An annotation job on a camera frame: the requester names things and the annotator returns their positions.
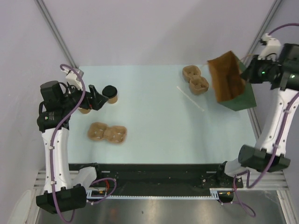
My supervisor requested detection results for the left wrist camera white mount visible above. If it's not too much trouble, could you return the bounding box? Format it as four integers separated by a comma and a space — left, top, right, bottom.
61, 66, 83, 91

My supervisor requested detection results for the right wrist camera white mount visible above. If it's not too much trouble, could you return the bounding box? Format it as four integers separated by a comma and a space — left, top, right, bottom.
258, 33, 281, 61

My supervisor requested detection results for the stack of paper cups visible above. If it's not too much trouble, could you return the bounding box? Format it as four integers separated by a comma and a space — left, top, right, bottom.
78, 108, 91, 114

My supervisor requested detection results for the white wrapped straw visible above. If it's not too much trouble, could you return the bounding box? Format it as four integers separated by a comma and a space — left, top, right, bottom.
176, 86, 205, 112

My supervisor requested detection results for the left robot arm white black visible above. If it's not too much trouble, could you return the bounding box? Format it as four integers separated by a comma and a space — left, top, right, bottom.
36, 81, 108, 214

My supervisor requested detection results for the aluminium rail bottom right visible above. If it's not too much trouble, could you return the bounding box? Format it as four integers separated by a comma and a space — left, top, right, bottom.
242, 171, 288, 190

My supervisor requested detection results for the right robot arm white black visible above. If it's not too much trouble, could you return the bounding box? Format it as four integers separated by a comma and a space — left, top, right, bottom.
215, 43, 299, 188

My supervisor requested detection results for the green brown paper bag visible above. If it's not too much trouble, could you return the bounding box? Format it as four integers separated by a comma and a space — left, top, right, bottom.
207, 51, 256, 112

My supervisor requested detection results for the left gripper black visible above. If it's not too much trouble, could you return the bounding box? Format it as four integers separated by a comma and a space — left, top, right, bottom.
60, 82, 108, 112

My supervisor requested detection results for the left aluminium frame post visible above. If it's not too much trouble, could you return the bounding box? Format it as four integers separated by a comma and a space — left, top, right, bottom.
34, 0, 77, 68

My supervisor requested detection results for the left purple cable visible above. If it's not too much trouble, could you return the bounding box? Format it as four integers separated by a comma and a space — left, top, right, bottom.
50, 64, 117, 224

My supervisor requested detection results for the brown pulp cup carrier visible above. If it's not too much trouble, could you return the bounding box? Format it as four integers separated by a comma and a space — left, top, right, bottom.
182, 65, 209, 95
87, 122, 127, 144

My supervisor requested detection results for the black plastic cup lid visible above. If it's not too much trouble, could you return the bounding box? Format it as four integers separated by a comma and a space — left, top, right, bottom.
102, 85, 118, 99

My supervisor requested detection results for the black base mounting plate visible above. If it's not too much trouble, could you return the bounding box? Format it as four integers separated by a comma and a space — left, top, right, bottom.
67, 162, 248, 196

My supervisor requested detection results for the aluminium rail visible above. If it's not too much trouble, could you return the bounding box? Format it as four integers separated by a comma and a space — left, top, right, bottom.
34, 170, 79, 189
242, 171, 288, 190

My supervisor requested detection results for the aluminium rail bottom left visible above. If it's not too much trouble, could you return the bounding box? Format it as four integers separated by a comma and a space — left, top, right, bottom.
34, 170, 79, 189

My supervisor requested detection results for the aluminium frame post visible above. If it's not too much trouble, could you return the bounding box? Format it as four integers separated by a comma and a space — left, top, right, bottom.
34, 0, 77, 68
242, 0, 284, 65

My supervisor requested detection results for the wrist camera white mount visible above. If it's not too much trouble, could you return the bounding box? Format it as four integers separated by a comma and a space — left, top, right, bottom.
258, 33, 281, 61
61, 66, 83, 91

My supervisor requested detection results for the right aluminium frame post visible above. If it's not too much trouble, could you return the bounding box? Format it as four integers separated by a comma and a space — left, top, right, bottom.
242, 0, 284, 65

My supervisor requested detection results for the single brown paper cup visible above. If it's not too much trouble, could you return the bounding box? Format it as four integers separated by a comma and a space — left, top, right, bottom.
108, 94, 118, 104

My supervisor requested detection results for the white slotted cable duct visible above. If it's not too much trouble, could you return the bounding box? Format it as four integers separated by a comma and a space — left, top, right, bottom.
86, 189, 248, 200

